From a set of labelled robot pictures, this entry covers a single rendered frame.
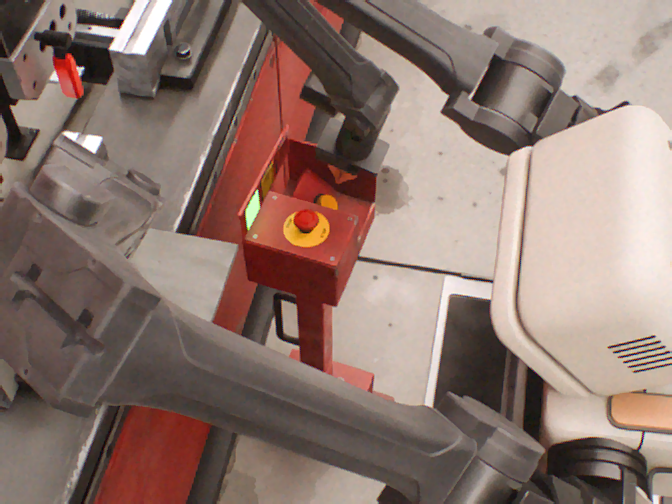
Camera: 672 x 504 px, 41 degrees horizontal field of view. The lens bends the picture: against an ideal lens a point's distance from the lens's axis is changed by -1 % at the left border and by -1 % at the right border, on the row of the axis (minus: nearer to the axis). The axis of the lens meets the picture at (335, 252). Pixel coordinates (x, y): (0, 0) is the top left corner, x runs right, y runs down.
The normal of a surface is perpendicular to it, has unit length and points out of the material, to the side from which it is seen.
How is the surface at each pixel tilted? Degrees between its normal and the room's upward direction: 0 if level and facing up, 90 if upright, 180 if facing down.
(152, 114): 0
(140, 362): 67
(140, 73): 90
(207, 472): 0
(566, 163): 42
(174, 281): 0
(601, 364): 90
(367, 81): 71
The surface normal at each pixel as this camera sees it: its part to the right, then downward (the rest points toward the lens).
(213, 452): 0.00, -0.58
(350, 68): 0.71, 0.33
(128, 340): 0.52, 0.39
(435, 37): 0.22, 0.02
